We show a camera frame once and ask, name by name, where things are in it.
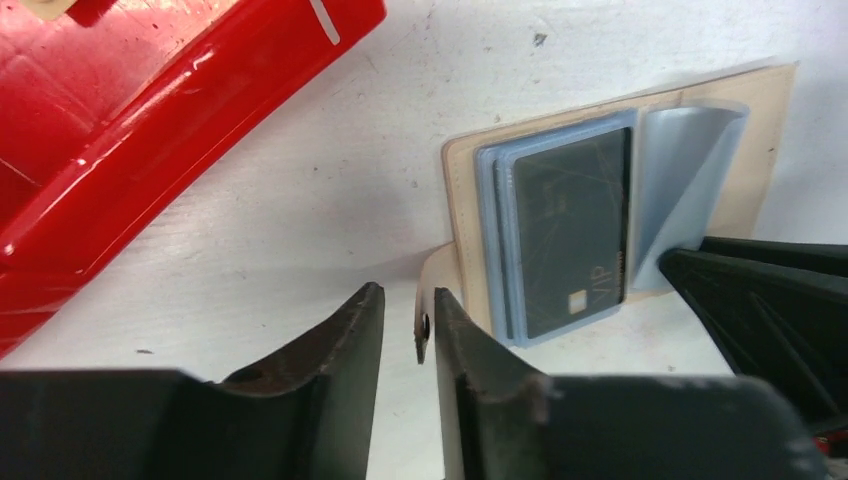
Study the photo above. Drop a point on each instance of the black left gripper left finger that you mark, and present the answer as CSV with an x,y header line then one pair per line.
x,y
304,411

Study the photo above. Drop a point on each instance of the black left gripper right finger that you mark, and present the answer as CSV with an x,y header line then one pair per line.
x,y
501,418

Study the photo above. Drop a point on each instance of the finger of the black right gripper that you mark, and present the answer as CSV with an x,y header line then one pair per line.
x,y
776,311

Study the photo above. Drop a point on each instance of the black VIP credit card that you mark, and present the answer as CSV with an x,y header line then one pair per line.
x,y
571,206

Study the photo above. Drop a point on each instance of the red plastic tray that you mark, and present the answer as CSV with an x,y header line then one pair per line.
x,y
111,109

